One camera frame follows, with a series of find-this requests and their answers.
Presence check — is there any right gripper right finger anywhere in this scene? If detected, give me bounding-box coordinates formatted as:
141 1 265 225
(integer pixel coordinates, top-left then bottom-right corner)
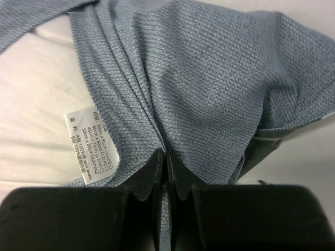
166 151 334 250

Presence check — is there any white pillow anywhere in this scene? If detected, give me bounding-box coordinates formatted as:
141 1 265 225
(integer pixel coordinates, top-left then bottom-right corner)
1 15 93 198

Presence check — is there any white care label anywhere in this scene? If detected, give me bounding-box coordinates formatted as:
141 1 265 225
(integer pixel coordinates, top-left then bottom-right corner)
64 108 119 185

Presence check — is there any pillowcase grey outside blue inside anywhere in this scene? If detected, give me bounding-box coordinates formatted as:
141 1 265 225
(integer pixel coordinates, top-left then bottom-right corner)
1 1 334 250

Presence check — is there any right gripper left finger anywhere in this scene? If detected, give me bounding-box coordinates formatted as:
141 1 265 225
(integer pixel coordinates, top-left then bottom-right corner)
1 149 164 250

